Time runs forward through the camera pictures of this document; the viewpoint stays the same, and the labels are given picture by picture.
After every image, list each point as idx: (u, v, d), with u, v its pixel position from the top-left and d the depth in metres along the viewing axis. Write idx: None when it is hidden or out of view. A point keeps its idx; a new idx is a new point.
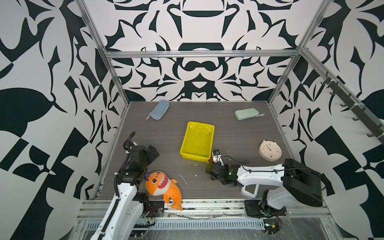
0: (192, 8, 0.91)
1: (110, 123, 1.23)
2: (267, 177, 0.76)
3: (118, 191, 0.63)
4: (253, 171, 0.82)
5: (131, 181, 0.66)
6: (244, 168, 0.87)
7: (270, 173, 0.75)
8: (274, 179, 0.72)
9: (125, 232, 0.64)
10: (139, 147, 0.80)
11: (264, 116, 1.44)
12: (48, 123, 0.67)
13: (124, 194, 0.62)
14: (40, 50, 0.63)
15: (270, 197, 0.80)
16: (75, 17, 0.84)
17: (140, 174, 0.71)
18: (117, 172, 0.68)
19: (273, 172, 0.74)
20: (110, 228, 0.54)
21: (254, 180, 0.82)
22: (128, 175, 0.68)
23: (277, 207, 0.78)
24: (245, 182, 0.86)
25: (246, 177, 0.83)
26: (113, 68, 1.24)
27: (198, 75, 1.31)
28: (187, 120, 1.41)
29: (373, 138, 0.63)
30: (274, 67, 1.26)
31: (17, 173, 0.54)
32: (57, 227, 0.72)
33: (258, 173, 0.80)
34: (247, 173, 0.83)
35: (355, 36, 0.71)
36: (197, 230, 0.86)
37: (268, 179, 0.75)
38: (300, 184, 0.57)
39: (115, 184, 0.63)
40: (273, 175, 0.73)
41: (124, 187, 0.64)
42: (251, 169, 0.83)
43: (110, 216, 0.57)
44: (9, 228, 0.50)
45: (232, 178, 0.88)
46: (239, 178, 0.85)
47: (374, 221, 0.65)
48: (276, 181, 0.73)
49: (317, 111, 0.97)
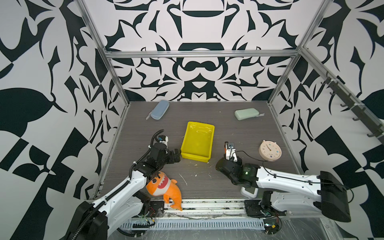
0: (192, 8, 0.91)
1: (110, 123, 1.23)
2: (298, 187, 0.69)
3: (131, 175, 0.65)
4: (278, 177, 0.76)
5: (144, 173, 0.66)
6: (267, 170, 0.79)
7: (302, 183, 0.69)
8: (308, 190, 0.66)
9: (119, 218, 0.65)
10: (162, 146, 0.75)
11: (264, 115, 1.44)
12: (47, 123, 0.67)
13: (135, 180, 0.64)
14: (41, 50, 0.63)
15: (276, 199, 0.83)
16: (74, 17, 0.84)
17: (154, 172, 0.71)
18: (136, 162, 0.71)
19: (308, 184, 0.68)
20: (111, 201, 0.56)
21: (277, 186, 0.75)
22: (145, 167, 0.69)
23: (279, 209, 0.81)
24: (263, 186, 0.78)
25: (269, 182, 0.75)
26: (113, 68, 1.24)
27: (198, 75, 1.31)
28: (187, 120, 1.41)
29: (373, 138, 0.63)
30: (274, 67, 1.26)
31: (17, 173, 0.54)
32: (58, 227, 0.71)
33: (285, 180, 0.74)
34: (271, 177, 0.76)
35: (355, 36, 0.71)
36: (197, 230, 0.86)
37: (298, 189, 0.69)
38: (337, 200, 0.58)
39: (130, 169, 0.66)
40: (307, 187, 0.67)
41: (137, 174, 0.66)
42: (276, 174, 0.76)
43: (117, 191, 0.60)
44: (9, 228, 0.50)
45: (247, 178, 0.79)
46: (259, 180, 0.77)
47: (374, 221, 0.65)
48: (309, 193, 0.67)
49: (316, 111, 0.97)
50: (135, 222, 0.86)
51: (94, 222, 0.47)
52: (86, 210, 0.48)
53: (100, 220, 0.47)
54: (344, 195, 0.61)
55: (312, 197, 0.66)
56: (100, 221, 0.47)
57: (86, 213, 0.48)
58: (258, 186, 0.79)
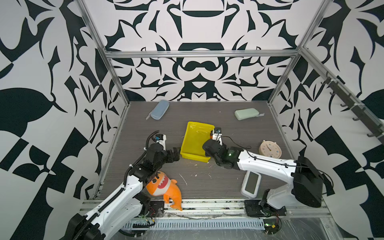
0: (192, 8, 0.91)
1: (110, 123, 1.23)
2: (274, 169, 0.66)
3: (125, 181, 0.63)
4: (258, 159, 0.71)
5: (141, 177, 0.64)
6: (248, 152, 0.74)
7: (279, 166, 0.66)
8: (283, 173, 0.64)
9: (116, 223, 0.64)
10: (158, 147, 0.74)
11: (264, 115, 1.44)
12: (47, 123, 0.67)
13: (130, 187, 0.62)
14: (41, 51, 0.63)
15: (270, 195, 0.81)
16: (74, 17, 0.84)
17: (151, 175, 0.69)
18: (132, 165, 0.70)
19: (283, 166, 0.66)
20: (105, 212, 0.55)
21: (256, 168, 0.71)
22: (141, 170, 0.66)
23: (276, 207, 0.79)
24: (245, 169, 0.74)
25: (250, 164, 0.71)
26: (113, 68, 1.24)
27: (198, 75, 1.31)
28: (187, 120, 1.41)
29: (373, 138, 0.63)
30: (274, 67, 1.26)
31: (17, 173, 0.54)
32: (58, 228, 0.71)
33: (265, 162, 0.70)
34: (251, 158, 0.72)
35: (355, 36, 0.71)
36: (197, 230, 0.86)
37: (275, 172, 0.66)
38: (308, 183, 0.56)
39: (125, 175, 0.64)
40: (283, 169, 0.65)
41: (132, 180, 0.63)
42: (256, 156, 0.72)
43: (111, 200, 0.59)
44: (9, 228, 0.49)
45: (231, 159, 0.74)
46: (240, 162, 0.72)
47: (374, 221, 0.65)
48: (284, 176, 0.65)
49: (316, 111, 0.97)
50: (135, 222, 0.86)
51: (87, 235, 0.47)
52: (79, 222, 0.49)
53: (93, 234, 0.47)
54: (320, 180, 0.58)
55: (287, 179, 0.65)
56: (93, 234, 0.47)
57: (79, 225, 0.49)
58: (241, 169, 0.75)
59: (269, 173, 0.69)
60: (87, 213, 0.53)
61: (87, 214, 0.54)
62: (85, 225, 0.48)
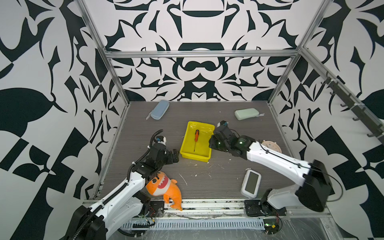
0: (192, 8, 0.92)
1: (110, 123, 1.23)
2: (285, 166, 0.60)
3: (129, 177, 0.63)
4: (270, 153, 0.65)
5: (143, 174, 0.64)
6: (261, 144, 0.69)
7: (290, 164, 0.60)
8: (294, 172, 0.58)
9: (118, 220, 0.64)
10: (161, 147, 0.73)
11: (264, 116, 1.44)
12: (47, 123, 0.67)
13: (133, 182, 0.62)
14: (41, 50, 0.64)
15: (272, 194, 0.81)
16: (74, 17, 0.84)
17: (153, 172, 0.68)
18: (134, 163, 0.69)
19: (296, 166, 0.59)
20: (109, 205, 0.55)
21: (267, 162, 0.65)
22: (143, 168, 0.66)
23: (275, 206, 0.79)
24: (254, 161, 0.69)
25: (260, 156, 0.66)
26: (113, 68, 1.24)
27: (198, 75, 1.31)
28: (187, 120, 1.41)
29: (373, 138, 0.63)
30: (274, 67, 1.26)
31: (17, 173, 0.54)
32: (58, 228, 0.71)
33: (276, 157, 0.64)
34: (262, 151, 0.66)
35: (355, 36, 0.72)
36: (197, 230, 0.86)
37: (285, 169, 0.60)
38: (319, 189, 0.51)
39: (128, 170, 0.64)
40: (294, 168, 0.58)
41: (135, 176, 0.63)
42: (269, 150, 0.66)
43: (114, 194, 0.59)
44: (9, 228, 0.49)
45: (241, 147, 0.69)
46: (250, 150, 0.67)
47: (374, 221, 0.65)
48: (293, 174, 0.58)
49: (317, 111, 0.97)
50: (135, 222, 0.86)
51: (92, 227, 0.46)
52: (83, 214, 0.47)
53: (97, 225, 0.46)
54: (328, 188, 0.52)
55: (296, 180, 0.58)
56: (98, 225, 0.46)
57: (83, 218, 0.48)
58: (247, 159, 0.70)
59: (280, 170, 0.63)
60: (92, 205, 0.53)
61: (92, 206, 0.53)
62: (89, 217, 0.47)
